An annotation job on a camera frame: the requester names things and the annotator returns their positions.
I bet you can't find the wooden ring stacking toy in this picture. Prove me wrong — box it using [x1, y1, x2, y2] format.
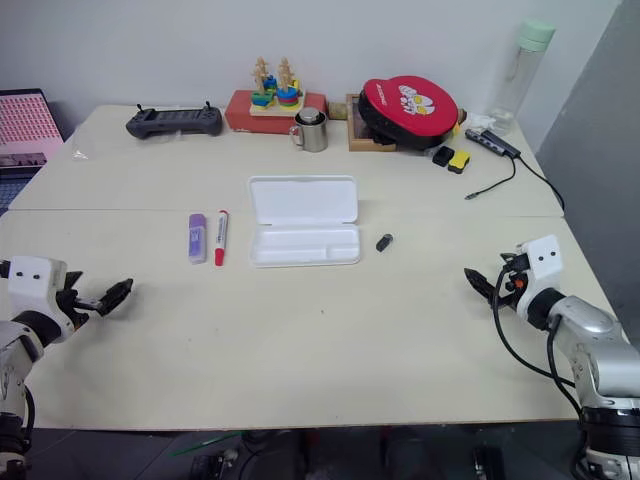
[249, 55, 306, 118]

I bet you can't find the purple glue stick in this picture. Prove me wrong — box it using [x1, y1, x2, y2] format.
[187, 212, 208, 265]

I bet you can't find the black handheld remote controller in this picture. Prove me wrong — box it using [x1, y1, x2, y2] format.
[124, 101, 225, 139]

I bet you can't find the white open pencil case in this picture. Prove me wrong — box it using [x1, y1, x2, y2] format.
[247, 174, 363, 270]

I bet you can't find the wooden tray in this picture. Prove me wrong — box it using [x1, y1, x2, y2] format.
[345, 92, 402, 153]

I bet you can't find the steel mug with lid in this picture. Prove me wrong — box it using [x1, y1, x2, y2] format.
[287, 106, 330, 154]

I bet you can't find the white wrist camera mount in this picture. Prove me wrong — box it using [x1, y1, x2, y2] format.
[514, 234, 562, 321]
[7, 256, 68, 329]

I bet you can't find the grey usb hub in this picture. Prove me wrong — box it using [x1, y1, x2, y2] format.
[465, 127, 522, 160]

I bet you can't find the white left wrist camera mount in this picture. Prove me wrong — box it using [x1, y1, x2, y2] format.
[7, 256, 68, 329]

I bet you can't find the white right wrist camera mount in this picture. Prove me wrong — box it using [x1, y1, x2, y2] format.
[514, 234, 562, 321]

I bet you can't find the thin black cable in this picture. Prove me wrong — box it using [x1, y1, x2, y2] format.
[515, 154, 567, 211]

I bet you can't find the clear bottle with green lid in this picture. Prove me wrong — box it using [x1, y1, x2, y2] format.
[486, 18, 557, 138]

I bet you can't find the yellow and black whiteboard eraser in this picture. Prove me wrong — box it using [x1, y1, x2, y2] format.
[445, 148, 473, 176]

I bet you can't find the black usb cable with plug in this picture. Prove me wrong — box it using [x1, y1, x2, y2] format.
[464, 155, 518, 202]

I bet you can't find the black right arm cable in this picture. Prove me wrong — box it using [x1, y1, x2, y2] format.
[491, 269, 589, 417]

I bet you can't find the red whiteboard marker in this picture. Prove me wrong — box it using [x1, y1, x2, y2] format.
[213, 209, 232, 268]

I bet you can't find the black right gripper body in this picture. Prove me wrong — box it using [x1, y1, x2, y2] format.
[491, 263, 530, 308]

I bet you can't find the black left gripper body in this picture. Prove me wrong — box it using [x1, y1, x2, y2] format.
[53, 284, 109, 334]

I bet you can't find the pink patterned box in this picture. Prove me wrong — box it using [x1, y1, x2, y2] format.
[0, 88, 67, 212]

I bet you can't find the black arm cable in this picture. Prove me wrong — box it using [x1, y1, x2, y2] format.
[491, 269, 589, 417]
[20, 383, 37, 432]

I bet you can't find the crumpled white tissue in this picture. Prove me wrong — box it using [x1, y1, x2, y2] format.
[462, 110, 497, 133]

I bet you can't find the red table tennis paddle case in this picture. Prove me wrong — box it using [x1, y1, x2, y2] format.
[356, 74, 464, 151]

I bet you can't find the green stick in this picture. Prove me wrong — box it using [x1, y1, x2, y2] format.
[168, 431, 242, 458]

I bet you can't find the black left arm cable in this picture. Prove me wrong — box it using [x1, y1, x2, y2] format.
[20, 383, 37, 432]

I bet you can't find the red cardboard box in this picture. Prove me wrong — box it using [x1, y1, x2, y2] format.
[224, 89, 329, 134]

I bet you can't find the dark rounded shape under table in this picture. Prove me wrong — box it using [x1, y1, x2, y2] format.
[188, 447, 239, 480]

